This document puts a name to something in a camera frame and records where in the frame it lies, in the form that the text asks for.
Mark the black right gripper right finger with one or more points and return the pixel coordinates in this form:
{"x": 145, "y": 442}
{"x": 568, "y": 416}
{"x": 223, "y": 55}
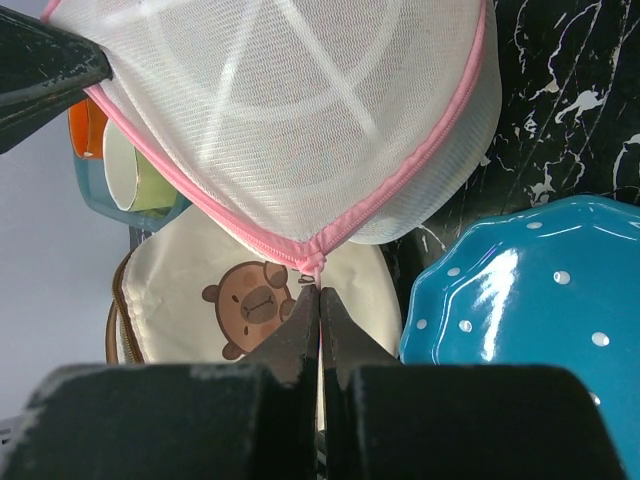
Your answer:
{"x": 385, "y": 420}

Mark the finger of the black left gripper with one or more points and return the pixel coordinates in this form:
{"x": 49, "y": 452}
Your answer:
{"x": 44, "y": 71}

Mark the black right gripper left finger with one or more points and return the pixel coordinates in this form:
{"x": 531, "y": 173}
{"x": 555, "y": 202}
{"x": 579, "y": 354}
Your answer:
{"x": 252, "y": 419}

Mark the white mesh laundry bag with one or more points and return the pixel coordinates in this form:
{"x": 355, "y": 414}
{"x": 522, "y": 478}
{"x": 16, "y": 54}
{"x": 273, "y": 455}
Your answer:
{"x": 300, "y": 125}

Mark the orange cup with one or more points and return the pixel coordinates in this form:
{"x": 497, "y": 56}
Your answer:
{"x": 87, "y": 123}

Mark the cream capybara pouch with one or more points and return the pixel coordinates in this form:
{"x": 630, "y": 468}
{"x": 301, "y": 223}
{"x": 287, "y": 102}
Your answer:
{"x": 192, "y": 293}

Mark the blue dotted plate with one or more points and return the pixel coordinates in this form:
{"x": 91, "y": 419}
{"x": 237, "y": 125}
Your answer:
{"x": 555, "y": 285}

